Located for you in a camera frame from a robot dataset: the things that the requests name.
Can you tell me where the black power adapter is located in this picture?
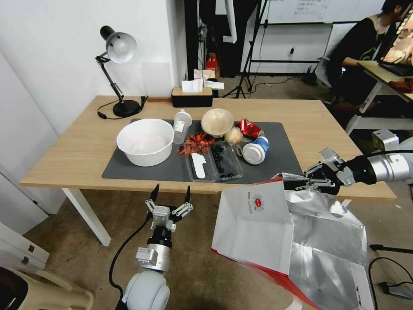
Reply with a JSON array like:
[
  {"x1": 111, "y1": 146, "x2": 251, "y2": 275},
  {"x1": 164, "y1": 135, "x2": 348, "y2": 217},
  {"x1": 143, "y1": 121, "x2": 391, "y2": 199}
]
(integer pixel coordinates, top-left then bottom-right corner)
[{"x1": 378, "y1": 281, "x2": 413, "y2": 299}]

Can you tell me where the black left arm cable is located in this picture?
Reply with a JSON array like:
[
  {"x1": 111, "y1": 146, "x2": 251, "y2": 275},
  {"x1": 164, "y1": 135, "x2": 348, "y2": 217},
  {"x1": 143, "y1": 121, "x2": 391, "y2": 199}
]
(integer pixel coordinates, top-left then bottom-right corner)
[{"x1": 108, "y1": 223, "x2": 156, "y2": 304}]

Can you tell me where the black floor cable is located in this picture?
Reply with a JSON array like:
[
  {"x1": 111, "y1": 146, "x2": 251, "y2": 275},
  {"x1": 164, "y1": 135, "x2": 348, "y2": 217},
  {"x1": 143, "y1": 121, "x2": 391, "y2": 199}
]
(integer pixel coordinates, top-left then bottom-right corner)
[{"x1": 367, "y1": 257, "x2": 413, "y2": 310}]

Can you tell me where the whiteboard on black stand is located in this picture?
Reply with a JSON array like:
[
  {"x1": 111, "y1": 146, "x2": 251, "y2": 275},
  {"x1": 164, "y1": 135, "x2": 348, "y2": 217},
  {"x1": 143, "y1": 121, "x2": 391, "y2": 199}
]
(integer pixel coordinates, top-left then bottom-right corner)
[{"x1": 250, "y1": 0, "x2": 335, "y2": 78}]

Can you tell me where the wooden desk white frame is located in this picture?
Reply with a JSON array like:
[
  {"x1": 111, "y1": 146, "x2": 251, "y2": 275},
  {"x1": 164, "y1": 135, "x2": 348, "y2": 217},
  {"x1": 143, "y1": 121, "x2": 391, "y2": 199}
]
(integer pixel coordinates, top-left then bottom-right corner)
[{"x1": 345, "y1": 61, "x2": 413, "y2": 135}]

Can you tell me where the white cabinet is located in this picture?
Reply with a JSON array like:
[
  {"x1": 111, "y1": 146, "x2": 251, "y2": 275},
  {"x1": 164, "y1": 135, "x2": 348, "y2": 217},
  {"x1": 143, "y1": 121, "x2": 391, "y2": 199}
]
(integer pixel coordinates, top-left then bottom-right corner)
[{"x1": 0, "y1": 51, "x2": 67, "y2": 235}]

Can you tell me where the large white plastic bowl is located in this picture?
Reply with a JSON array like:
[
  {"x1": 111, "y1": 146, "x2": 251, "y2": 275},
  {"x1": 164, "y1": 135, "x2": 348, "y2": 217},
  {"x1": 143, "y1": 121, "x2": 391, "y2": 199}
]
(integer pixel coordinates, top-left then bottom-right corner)
[{"x1": 116, "y1": 118, "x2": 175, "y2": 167}]

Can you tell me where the white foil-lined delivery bag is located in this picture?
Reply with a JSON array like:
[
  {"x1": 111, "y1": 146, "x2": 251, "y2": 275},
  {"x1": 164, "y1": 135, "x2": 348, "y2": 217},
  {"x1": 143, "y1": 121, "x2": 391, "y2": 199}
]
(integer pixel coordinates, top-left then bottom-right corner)
[{"x1": 210, "y1": 173, "x2": 376, "y2": 310}]

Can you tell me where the black tissue box wooden lid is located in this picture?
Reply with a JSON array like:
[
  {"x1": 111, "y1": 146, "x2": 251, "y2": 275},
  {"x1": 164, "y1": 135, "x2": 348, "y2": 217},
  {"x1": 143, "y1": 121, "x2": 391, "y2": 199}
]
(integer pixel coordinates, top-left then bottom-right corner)
[{"x1": 171, "y1": 86, "x2": 213, "y2": 108}]

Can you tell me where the black desk lamp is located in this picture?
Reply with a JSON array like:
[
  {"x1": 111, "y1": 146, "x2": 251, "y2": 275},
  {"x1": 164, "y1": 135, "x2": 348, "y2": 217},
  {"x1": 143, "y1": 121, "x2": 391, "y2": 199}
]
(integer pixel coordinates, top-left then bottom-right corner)
[{"x1": 95, "y1": 25, "x2": 140, "y2": 118}]

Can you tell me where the black tripod stand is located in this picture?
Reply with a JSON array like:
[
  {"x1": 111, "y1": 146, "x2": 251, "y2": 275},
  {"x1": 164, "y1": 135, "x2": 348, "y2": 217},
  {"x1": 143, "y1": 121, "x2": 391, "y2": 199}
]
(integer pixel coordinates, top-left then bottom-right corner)
[{"x1": 222, "y1": 0, "x2": 270, "y2": 99}]

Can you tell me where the white drawer unit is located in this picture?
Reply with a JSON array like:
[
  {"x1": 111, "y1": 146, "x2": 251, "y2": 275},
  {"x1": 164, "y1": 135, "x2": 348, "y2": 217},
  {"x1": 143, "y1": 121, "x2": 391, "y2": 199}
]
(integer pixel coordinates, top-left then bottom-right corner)
[{"x1": 0, "y1": 223, "x2": 51, "y2": 275}]

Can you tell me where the white blue paper cup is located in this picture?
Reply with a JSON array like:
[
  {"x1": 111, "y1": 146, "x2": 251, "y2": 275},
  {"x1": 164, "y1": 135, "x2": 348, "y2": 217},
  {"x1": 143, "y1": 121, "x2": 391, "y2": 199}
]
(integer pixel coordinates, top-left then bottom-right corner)
[{"x1": 242, "y1": 136, "x2": 270, "y2": 165}]

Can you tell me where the beige crumpled paper ball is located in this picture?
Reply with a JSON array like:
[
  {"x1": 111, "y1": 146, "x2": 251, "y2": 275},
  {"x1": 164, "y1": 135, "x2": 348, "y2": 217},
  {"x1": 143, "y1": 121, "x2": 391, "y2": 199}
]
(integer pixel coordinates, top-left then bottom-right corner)
[{"x1": 224, "y1": 127, "x2": 244, "y2": 145}]

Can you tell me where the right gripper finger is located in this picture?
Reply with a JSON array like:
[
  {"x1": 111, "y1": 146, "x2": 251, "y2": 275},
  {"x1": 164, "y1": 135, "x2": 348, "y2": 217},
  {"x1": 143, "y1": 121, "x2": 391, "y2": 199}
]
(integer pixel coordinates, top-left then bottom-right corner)
[
  {"x1": 302, "y1": 161, "x2": 339, "y2": 180},
  {"x1": 283, "y1": 178, "x2": 338, "y2": 195}
]

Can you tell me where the beige paper bowl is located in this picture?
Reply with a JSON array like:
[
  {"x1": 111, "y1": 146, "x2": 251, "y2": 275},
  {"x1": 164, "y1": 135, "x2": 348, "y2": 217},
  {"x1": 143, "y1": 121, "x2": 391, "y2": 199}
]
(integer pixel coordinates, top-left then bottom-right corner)
[{"x1": 201, "y1": 108, "x2": 234, "y2": 138}]

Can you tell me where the person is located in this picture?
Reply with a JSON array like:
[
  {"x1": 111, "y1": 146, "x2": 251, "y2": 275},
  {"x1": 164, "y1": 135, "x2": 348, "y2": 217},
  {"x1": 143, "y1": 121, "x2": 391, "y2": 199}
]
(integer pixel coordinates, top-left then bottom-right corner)
[{"x1": 328, "y1": 0, "x2": 413, "y2": 107}]

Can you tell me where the grey office chair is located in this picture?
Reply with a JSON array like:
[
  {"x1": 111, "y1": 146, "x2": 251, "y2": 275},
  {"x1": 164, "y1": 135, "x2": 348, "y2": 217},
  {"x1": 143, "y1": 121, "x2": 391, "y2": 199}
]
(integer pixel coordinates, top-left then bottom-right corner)
[{"x1": 314, "y1": 55, "x2": 342, "y2": 96}]

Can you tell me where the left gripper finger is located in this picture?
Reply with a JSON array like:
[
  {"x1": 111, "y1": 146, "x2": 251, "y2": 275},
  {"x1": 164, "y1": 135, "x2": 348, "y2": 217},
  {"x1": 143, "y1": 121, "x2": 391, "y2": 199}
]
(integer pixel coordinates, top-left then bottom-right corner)
[
  {"x1": 144, "y1": 183, "x2": 161, "y2": 222},
  {"x1": 169, "y1": 185, "x2": 195, "y2": 223}
]

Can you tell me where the open black laptop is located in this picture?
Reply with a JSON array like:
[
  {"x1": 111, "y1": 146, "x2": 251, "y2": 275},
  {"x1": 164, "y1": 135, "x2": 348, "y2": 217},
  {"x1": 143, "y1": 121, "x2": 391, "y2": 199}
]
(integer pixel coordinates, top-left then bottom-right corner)
[{"x1": 377, "y1": 12, "x2": 413, "y2": 77}]

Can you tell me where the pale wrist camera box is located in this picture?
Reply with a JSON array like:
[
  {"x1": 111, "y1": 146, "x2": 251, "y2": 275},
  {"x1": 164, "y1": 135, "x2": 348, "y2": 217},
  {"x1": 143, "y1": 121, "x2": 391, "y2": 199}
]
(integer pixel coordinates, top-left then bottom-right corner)
[
  {"x1": 152, "y1": 206, "x2": 171, "y2": 226},
  {"x1": 317, "y1": 148, "x2": 345, "y2": 166}
]

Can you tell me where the clear plastic tray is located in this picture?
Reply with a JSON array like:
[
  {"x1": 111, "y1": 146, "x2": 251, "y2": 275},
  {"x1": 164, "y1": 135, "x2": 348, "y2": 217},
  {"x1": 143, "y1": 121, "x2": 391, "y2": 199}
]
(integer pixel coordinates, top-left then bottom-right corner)
[
  {"x1": 183, "y1": 142, "x2": 220, "y2": 183},
  {"x1": 210, "y1": 142, "x2": 244, "y2": 181}
]

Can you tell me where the crushed red can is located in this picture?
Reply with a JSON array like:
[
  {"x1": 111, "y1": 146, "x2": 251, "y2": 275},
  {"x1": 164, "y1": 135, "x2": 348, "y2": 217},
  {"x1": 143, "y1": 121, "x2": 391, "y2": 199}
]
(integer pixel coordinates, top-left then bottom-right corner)
[{"x1": 238, "y1": 118, "x2": 266, "y2": 140}]

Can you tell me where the white tissue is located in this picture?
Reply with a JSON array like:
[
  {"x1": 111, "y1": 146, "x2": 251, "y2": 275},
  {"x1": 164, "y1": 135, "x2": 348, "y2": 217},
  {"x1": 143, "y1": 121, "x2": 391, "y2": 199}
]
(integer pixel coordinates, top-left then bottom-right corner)
[{"x1": 182, "y1": 79, "x2": 204, "y2": 93}]

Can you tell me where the beige plastic stool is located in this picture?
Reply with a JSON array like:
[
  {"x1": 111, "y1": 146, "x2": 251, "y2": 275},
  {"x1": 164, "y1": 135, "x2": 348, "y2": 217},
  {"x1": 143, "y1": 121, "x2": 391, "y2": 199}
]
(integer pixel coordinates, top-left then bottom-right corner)
[{"x1": 0, "y1": 268, "x2": 95, "y2": 310}]

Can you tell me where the dark grey desk mat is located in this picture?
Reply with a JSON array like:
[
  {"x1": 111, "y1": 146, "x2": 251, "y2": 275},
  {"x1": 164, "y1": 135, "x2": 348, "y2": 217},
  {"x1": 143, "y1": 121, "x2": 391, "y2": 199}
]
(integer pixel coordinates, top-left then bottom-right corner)
[{"x1": 102, "y1": 118, "x2": 304, "y2": 183}]

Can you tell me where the wooden table with white legs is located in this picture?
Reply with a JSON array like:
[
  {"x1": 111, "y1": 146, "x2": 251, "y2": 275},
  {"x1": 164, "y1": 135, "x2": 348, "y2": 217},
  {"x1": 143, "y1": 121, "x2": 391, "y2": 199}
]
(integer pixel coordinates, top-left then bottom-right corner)
[{"x1": 19, "y1": 95, "x2": 398, "y2": 248}]

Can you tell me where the white cardboard box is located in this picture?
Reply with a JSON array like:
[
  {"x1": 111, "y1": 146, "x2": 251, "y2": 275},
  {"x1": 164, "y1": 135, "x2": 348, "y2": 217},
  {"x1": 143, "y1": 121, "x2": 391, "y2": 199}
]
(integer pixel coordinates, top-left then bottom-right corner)
[{"x1": 193, "y1": 68, "x2": 221, "y2": 88}]

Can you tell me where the clear plastic drink cup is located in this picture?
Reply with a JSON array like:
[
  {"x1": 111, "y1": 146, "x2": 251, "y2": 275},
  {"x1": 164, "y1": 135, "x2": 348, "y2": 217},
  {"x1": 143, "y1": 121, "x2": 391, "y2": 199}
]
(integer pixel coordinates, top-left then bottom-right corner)
[{"x1": 173, "y1": 109, "x2": 193, "y2": 145}]

